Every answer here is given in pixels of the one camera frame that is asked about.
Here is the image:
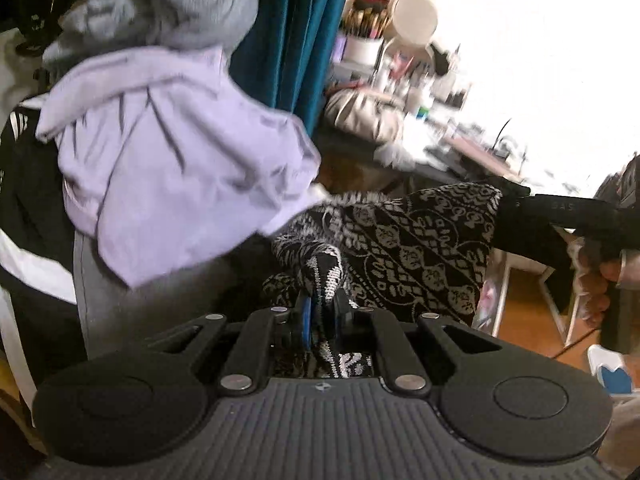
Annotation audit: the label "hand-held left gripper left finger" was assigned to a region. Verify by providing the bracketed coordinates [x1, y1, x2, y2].
[145, 294, 313, 393]

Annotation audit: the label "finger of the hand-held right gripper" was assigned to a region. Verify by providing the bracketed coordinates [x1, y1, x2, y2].
[482, 176, 532, 199]

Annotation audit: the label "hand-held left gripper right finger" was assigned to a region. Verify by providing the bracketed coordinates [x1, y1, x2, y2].
[314, 291, 503, 393]

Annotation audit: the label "black white patterned sweater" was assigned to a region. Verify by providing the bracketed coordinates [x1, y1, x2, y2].
[262, 182, 503, 378]

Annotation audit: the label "grey knit sweater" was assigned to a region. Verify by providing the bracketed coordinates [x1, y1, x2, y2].
[42, 0, 260, 78]

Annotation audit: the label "person's right hand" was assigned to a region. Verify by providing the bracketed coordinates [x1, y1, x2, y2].
[575, 255, 623, 328]

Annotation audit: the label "dark grey pants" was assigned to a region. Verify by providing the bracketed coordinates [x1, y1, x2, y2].
[72, 230, 281, 361]

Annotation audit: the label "white blue shoe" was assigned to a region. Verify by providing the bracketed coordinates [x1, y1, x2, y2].
[586, 344, 632, 397]

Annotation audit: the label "cluttered dark desk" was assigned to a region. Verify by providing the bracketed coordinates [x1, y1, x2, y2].
[312, 125, 531, 196]

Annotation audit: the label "silver pouch bag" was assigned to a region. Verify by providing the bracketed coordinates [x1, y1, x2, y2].
[322, 85, 406, 143]

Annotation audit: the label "round white mirror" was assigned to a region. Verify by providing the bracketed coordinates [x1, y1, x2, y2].
[390, 0, 441, 43]

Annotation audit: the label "lilac hoodie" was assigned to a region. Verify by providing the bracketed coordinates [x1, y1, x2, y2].
[36, 45, 328, 288]

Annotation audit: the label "white brush holder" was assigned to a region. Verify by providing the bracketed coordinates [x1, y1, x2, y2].
[340, 2, 391, 66]

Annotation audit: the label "teal curtain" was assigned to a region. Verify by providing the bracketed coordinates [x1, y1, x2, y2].
[230, 0, 358, 136]

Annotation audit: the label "black white striped jacket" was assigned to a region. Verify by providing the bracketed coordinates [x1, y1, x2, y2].
[0, 97, 88, 411]

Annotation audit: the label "dark cloth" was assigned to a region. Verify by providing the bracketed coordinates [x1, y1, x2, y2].
[0, 0, 121, 56]

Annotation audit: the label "white metal frame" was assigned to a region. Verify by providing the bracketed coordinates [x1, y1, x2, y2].
[491, 250, 576, 346]

